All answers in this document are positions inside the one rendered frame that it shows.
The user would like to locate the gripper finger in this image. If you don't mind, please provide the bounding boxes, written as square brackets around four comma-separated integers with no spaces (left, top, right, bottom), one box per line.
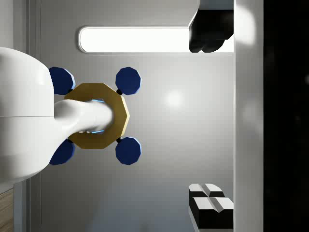
[188,8,234,54]
[188,183,234,231]

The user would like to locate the drone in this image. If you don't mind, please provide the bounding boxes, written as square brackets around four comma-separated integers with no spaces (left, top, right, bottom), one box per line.
[48,66,142,166]

